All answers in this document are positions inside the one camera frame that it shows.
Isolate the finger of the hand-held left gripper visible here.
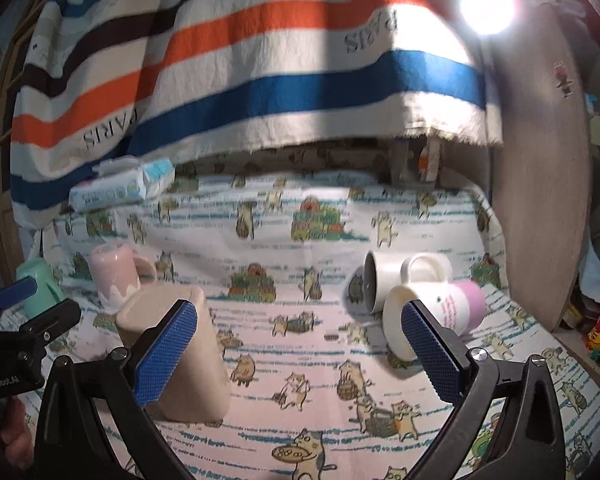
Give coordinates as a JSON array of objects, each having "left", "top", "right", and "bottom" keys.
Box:
[
  {"left": 19, "top": 300, "right": 83, "bottom": 347},
  {"left": 0, "top": 280, "right": 39, "bottom": 311}
]

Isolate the beige cup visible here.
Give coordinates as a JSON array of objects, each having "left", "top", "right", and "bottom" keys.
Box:
[{"left": 116, "top": 285, "right": 231, "bottom": 422}]

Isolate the round wooden board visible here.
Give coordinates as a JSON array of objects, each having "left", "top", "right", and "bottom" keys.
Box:
[{"left": 480, "top": 4, "right": 594, "bottom": 332}]

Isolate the striped blanket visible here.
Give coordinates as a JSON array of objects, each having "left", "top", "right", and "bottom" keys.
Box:
[{"left": 10, "top": 0, "right": 506, "bottom": 224}]

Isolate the pink cup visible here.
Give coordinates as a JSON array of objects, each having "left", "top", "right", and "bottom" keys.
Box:
[{"left": 89, "top": 242, "right": 159, "bottom": 312}]

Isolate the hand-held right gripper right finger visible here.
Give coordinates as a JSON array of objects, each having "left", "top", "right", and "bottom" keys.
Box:
[{"left": 400, "top": 299, "right": 563, "bottom": 480}]

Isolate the bright lamp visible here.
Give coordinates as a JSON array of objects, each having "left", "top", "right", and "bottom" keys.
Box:
[{"left": 459, "top": 0, "right": 519, "bottom": 37}]

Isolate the wooden headboard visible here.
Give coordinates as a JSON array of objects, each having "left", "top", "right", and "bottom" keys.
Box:
[{"left": 177, "top": 136, "right": 481, "bottom": 187}]

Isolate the orange white carton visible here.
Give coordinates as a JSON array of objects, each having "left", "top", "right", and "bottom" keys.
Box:
[{"left": 417, "top": 139, "right": 442, "bottom": 182}]

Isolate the white mug with pink base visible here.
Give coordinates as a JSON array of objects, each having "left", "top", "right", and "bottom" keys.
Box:
[{"left": 382, "top": 252, "right": 489, "bottom": 361}]

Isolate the cat printed bed sheet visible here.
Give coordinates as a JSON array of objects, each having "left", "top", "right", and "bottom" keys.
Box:
[{"left": 17, "top": 170, "right": 600, "bottom": 480}]

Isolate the wet wipes pack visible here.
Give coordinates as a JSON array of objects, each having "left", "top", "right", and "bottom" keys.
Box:
[{"left": 69, "top": 157, "right": 176, "bottom": 213}]

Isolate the person's left hand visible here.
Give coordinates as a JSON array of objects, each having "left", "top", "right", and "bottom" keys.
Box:
[{"left": 0, "top": 394, "right": 35, "bottom": 472}]

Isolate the plain white mug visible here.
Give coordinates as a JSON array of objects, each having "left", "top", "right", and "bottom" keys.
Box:
[{"left": 362, "top": 250, "right": 412, "bottom": 314}]

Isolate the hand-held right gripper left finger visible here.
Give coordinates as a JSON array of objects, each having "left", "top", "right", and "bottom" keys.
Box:
[{"left": 34, "top": 299, "right": 199, "bottom": 480}]

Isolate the curved wooden frame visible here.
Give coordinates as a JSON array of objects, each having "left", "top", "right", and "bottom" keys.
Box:
[{"left": 0, "top": 0, "right": 46, "bottom": 266}]

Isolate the mint green cup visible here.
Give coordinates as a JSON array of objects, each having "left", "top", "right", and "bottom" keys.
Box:
[{"left": 16, "top": 257, "right": 64, "bottom": 319}]

